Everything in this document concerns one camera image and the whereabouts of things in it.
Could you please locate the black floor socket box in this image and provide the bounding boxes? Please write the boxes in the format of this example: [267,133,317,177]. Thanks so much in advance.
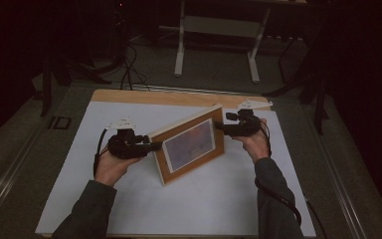
[48,116,73,130]

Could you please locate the white metal stand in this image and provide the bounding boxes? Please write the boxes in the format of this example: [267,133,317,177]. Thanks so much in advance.
[173,0,309,84]

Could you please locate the white table mat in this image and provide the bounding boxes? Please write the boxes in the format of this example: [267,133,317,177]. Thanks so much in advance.
[34,101,316,237]

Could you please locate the black floor cables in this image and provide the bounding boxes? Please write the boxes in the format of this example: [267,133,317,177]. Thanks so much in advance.
[120,43,151,92]

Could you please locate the thin black cable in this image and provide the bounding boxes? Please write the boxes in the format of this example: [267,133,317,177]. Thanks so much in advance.
[303,194,328,239]

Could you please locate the person's left hand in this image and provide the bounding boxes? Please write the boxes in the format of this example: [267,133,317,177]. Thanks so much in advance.
[94,150,143,187]

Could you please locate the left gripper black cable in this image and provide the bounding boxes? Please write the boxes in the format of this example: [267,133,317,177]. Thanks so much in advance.
[93,128,109,178]

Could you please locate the pinkish photo print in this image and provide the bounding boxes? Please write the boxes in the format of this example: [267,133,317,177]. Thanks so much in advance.
[163,119,217,173]

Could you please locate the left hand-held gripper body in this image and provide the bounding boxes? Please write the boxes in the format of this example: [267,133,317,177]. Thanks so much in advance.
[105,117,150,159]

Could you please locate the dark metal stand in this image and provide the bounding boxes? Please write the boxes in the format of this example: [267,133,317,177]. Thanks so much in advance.
[263,33,331,135]
[39,56,112,118]

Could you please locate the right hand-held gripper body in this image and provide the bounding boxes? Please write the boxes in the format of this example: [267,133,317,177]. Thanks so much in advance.
[226,100,274,137]

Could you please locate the person's right hand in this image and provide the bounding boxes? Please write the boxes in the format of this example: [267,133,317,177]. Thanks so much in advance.
[233,119,272,163]

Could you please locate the grey metal floor rail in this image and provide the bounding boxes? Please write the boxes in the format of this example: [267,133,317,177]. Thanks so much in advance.
[306,109,367,239]
[0,125,44,223]

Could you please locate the wooden picture frame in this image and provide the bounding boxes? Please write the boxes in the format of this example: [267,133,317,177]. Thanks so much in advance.
[147,103,226,187]

